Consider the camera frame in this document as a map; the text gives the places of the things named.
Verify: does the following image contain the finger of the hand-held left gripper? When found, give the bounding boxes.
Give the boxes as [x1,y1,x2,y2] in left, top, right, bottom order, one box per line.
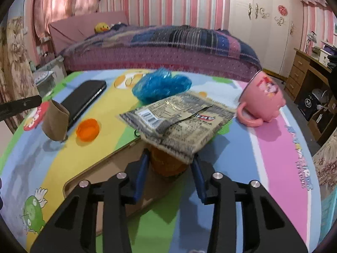
[0,95,43,122]

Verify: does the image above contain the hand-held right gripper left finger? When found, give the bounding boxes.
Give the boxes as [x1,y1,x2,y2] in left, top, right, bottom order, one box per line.
[30,153,150,253]

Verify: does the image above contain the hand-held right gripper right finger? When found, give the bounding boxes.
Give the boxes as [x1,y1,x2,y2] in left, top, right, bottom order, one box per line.
[190,158,308,253]

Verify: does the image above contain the brown paper cup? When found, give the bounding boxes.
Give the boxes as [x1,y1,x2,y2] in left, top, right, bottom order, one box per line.
[41,100,70,141]

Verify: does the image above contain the grey red label snack packet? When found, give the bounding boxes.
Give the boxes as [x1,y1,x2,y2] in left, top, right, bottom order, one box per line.
[139,92,237,164]

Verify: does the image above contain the grey barcode snack packet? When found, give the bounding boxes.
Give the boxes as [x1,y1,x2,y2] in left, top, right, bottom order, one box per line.
[119,95,214,144]

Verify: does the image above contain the blue plastic bag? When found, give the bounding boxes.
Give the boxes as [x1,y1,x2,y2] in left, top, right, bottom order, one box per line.
[132,68,193,104]

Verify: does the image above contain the white bedside stand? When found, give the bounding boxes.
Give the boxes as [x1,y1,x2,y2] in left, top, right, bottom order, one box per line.
[33,70,57,97]

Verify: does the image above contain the cartoon printed tablecloth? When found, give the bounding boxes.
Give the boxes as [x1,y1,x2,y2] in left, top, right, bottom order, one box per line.
[0,69,323,253]

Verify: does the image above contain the blue floral curtain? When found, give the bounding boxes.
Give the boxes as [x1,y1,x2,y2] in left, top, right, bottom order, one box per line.
[0,16,36,132]
[312,137,337,209]

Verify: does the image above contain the black zip case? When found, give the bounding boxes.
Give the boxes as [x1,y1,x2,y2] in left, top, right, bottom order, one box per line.
[60,80,107,132]

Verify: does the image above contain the pink covered headboard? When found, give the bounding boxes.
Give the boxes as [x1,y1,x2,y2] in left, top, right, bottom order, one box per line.
[48,11,129,56]

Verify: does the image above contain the pink cartoon mug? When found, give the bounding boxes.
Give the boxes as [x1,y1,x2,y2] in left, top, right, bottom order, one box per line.
[236,70,287,127]

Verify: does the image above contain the yellow duck plush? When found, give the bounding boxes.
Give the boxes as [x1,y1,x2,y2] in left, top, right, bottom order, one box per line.
[95,22,111,34]

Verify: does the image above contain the bed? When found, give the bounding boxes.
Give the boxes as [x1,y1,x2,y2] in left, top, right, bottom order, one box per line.
[48,11,264,82]

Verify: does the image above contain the dark cloth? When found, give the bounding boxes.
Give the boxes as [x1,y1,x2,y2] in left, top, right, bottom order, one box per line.
[109,22,129,31]

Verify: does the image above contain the black box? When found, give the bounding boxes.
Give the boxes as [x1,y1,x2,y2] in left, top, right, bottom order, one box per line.
[297,91,320,122]

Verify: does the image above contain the purple striped quilt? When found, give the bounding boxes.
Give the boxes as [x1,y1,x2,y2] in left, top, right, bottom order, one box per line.
[59,25,261,66]

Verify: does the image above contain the wooden desk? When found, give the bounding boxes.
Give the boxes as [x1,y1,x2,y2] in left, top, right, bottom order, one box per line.
[284,48,337,103]

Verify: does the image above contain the small white fan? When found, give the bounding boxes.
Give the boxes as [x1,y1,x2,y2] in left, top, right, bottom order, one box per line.
[312,88,329,103]

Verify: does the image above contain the white wardrobe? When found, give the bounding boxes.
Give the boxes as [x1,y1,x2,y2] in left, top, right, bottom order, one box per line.
[228,0,306,78]

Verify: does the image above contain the dark hanging garment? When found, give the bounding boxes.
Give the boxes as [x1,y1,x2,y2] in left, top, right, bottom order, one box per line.
[326,61,337,90]

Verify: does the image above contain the white printer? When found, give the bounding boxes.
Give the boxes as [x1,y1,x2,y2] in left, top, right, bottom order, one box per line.
[312,45,337,64]

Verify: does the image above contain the desk lamp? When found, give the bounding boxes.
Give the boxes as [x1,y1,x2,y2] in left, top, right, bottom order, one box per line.
[305,31,318,52]

